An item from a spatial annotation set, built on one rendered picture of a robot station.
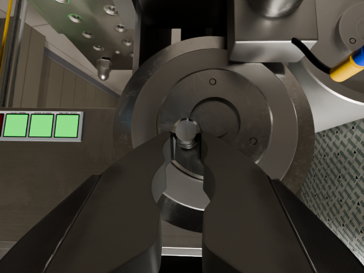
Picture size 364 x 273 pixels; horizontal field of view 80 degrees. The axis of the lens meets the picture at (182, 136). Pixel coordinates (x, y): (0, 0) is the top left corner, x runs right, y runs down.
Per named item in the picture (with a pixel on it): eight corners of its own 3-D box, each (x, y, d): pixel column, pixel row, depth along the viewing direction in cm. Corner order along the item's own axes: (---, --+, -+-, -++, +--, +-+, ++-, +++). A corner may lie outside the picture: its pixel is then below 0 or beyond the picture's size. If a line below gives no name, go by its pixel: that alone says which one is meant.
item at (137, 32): (148, -114, 20) (138, 73, 17) (171, 38, 44) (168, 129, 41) (143, -114, 20) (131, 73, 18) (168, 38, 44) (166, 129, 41)
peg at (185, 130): (202, 141, 11) (175, 147, 11) (200, 147, 14) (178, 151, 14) (196, 115, 11) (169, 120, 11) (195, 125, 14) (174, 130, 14)
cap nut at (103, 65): (109, 58, 50) (107, 77, 50) (114, 66, 54) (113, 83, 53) (93, 58, 50) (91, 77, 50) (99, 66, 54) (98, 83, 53)
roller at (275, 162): (292, 46, 16) (305, 213, 14) (229, 123, 41) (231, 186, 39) (134, 49, 16) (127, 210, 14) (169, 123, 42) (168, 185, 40)
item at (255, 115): (298, 140, 14) (196, 204, 13) (285, 143, 16) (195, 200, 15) (231, 46, 15) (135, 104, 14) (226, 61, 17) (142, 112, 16)
